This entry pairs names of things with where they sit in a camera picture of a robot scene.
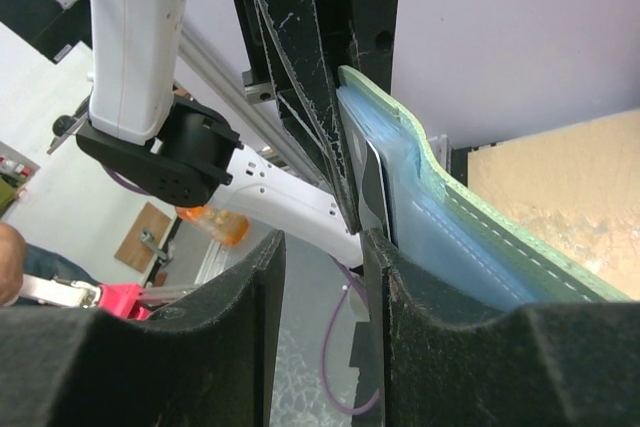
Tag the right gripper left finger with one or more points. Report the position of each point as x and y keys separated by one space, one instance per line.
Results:
x=207 y=359

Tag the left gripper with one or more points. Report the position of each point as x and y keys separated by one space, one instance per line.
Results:
x=360 y=33

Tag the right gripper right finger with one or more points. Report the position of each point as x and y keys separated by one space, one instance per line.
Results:
x=446 y=359

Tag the green card holder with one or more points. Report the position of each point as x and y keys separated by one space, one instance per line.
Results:
x=449 y=231

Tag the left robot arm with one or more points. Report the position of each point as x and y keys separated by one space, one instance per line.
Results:
x=188 y=155

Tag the black card in holder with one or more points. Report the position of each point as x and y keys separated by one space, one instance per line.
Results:
x=370 y=179

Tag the pink handheld tool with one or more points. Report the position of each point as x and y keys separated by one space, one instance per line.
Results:
x=119 y=300

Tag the orange plastic bottle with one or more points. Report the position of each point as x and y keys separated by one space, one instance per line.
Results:
x=224 y=227

